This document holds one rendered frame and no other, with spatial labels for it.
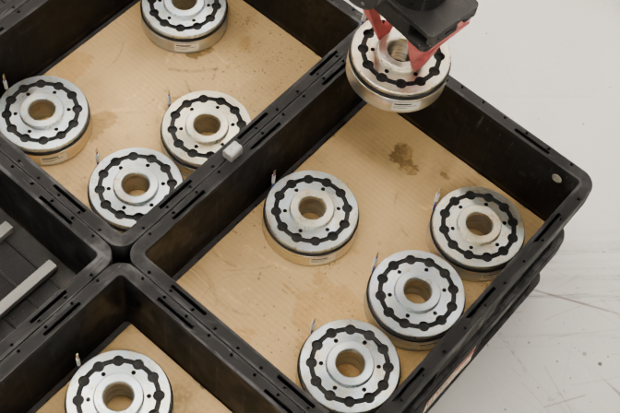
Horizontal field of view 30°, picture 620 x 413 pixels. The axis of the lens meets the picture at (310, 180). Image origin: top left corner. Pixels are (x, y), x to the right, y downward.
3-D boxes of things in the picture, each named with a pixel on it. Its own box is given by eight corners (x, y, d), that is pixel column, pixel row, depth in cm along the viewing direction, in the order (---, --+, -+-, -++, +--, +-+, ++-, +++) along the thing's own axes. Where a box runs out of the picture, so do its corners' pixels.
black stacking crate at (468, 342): (366, 88, 140) (378, 29, 130) (566, 236, 131) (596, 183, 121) (130, 307, 122) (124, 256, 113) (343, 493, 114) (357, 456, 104)
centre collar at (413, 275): (411, 263, 122) (411, 260, 121) (449, 289, 121) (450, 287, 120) (384, 295, 120) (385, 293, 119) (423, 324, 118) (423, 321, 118)
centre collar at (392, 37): (400, 25, 118) (402, 21, 117) (435, 56, 116) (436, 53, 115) (366, 49, 116) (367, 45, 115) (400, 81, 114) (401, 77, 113)
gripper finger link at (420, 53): (409, 100, 113) (426, 40, 105) (359, 53, 115) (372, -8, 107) (457, 64, 115) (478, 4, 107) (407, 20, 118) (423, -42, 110)
